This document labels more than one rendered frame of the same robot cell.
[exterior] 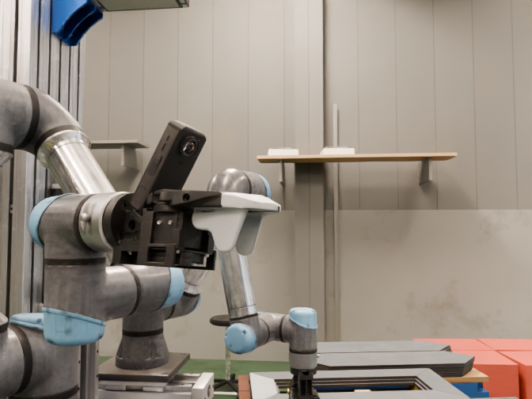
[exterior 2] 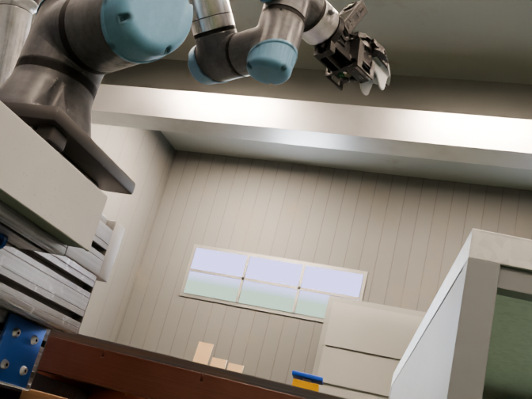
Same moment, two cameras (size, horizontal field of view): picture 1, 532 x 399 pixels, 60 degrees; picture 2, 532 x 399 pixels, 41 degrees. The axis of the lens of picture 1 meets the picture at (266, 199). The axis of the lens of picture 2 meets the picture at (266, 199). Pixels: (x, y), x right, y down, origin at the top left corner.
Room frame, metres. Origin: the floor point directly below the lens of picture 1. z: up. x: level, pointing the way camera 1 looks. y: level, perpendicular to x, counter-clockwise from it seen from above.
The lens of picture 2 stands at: (0.31, 1.22, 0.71)
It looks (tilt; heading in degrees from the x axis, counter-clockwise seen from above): 20 degrees up; 284
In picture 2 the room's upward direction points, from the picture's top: 15 degrees clockwise
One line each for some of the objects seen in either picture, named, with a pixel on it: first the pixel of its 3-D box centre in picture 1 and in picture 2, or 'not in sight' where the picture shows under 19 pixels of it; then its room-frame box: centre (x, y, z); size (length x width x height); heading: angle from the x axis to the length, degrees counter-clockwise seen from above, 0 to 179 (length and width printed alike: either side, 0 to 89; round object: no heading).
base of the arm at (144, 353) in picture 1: (142, 344); not in sight; (1.36, 0.36, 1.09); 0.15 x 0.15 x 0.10
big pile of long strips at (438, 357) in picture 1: (381, 358); not in sight; (2.17, -0.53, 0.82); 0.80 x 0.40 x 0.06; 94
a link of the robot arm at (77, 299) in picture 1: (85, 297); (267, 47); (0.63, 0.24, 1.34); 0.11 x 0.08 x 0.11; 148
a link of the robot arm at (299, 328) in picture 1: (302, 329); not in sight; (1.26, -0.10, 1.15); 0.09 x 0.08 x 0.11; 61
